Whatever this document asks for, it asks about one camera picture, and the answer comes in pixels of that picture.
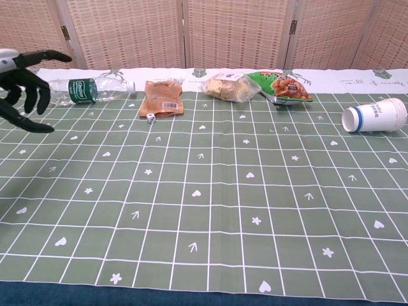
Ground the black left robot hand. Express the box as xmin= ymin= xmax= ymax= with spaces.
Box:
xmin=0 ymin=48 xmax=73 ymax=134

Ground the brown snack pouch with barcode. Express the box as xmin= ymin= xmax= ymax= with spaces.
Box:
xmin=139 ymin=80 xmax=185 ymax=119

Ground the clear bag of pale pastries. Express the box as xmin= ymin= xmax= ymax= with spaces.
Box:
xmin=200 ymin=71 xmax=261 ymax=103

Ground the white paper cup stack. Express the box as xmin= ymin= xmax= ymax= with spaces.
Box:
xmin=341 ymin=97 xmax=408 ymax=133

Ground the green grid pattern tablecloth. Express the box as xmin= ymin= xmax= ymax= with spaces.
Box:
xmin=0 ymin=67 xmax=408 ymax=303

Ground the green bag of fried snacks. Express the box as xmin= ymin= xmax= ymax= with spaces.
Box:
xmin=244 ymin=71 xmax=314 ymax=106

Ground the woven bamboo folding screen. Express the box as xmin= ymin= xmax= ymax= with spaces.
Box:
xmin=0 ymin=0 xmax=408 ymax=70

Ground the clear plastic bottle green label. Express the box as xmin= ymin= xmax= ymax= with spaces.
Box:
xmin=47 ymin=76 xmax=136 ymax=106

